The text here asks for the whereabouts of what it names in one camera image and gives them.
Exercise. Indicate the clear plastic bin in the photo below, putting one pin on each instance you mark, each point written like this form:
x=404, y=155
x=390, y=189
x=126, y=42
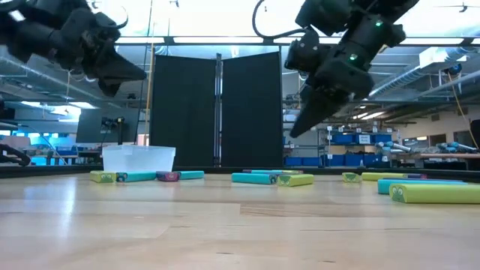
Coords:
x=138, y=159

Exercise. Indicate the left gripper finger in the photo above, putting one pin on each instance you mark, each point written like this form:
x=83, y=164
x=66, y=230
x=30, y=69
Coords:
x=122, y=69

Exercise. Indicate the ceiling fan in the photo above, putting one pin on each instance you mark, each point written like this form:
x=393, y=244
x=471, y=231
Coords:
x=463, y=6

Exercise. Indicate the white ceiling duct box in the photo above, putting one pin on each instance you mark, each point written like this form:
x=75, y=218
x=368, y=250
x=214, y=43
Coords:
x=442, y=56

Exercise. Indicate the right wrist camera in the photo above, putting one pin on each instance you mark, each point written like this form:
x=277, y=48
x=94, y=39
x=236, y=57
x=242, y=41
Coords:
x=305, y=52

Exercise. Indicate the silver spiral ceiling duct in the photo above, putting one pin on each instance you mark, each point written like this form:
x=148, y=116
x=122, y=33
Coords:
x=412, y=75
x=45, y=77

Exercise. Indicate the dark background monitor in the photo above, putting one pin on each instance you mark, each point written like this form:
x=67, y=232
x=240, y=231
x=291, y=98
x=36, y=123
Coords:
x=90, y=127

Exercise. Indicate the teal foam block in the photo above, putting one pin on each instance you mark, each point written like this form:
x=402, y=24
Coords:
x=266, y=171
x=138, y=176
x=192, y=174
x=253, y=178
x=383, y=186

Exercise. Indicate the blue storage bin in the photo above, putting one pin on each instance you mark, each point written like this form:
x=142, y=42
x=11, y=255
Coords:
x=382, y=138
x=334, y=160
x=343, y=139
x=312, y=161
x=375, y=161
x=354, y=160
x=293, y=161

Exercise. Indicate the purple and teal bar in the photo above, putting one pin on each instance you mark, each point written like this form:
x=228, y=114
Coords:
x=167, y=176

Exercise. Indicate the wooden workbench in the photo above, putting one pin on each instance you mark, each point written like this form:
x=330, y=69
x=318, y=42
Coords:
x=442, y=155

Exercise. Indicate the blue bin with white label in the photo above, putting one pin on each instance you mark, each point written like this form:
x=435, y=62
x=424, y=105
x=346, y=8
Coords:
x=363, y=139

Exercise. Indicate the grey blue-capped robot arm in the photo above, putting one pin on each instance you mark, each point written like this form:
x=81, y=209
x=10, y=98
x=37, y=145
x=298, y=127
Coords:
x=397, y=147
x=459, y=146

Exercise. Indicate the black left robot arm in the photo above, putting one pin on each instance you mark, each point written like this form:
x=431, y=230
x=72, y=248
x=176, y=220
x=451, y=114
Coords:
x=45, y=33

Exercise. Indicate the metal shelving rack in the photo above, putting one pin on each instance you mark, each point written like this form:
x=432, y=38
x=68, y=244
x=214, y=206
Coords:
x=300, y=145

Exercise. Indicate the black partition panel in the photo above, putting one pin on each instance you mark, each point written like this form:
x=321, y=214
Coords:
x=251, y=112
x=183, y=112

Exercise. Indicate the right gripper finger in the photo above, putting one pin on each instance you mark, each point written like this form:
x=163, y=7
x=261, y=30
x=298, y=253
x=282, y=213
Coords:
x=318, y=112

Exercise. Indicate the fluorescent ceiling light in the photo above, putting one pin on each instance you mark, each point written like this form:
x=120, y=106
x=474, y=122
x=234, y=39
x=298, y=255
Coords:
x=369, y=115

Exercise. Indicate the black chair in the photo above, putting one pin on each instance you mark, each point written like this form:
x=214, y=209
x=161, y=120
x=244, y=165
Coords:
x=476, y=133

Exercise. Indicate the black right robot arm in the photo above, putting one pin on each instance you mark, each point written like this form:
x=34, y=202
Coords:
x=375, y=37

